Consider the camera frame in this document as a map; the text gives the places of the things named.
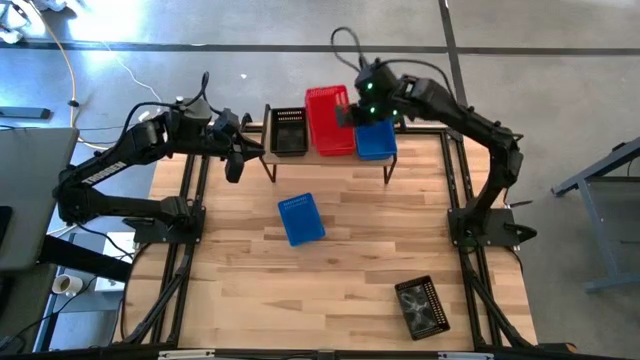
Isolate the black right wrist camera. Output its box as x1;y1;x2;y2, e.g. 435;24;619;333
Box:
353;60;400;102

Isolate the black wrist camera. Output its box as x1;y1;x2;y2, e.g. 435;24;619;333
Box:
353;60;400;102
223;151;247;185

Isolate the white cable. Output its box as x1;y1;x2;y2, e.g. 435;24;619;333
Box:
102;42;164;104

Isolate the white box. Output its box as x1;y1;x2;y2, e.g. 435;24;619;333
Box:
94;231;136;294

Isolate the blue-grey metal table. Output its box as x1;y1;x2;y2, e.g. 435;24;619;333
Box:
549;135;640;294

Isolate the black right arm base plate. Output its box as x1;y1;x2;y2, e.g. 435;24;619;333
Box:
446;206;539;250

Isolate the black aluminium table frame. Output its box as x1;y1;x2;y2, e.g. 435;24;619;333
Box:
113;122;540;351

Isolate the grey flat bar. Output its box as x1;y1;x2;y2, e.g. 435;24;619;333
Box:
0;105;52;121

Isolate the black desk leg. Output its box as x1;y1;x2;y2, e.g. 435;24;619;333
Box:
39;234;134;284

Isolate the black plastic basket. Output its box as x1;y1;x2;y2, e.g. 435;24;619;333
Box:
269;107;310;158
393;274;451;342

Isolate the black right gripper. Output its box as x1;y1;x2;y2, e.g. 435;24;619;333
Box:
335;101;405;129

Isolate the white label strip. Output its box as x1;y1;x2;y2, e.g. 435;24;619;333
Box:
158;349;216;360
438;351;495;360

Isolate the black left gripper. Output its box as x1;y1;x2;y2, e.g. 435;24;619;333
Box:
210;108;266;156

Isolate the blue plastic basket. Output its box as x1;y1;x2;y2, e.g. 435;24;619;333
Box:
277;192;327;248
354;118;399;162

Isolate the black right camera cable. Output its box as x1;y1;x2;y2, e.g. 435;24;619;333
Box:
329;25;457;99

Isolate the black camera cable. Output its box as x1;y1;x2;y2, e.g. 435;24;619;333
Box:
119;71;211;146
329;25;457;99

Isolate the white floor object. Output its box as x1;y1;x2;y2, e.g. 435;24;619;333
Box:
0;0;26;44

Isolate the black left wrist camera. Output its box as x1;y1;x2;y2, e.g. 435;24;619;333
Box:
223;151;247;185

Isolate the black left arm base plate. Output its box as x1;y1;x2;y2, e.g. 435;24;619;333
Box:
122;205;207;246

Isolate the black left camera cable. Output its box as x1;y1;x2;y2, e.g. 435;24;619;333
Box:
119;71;211;146

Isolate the red plastic basket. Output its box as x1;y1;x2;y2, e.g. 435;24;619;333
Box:
304;83;357;158

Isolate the yellow extension cable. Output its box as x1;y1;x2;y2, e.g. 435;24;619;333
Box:
24;0;109;151

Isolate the wooden shelf with black legs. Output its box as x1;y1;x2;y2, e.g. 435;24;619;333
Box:
258;103;400;185

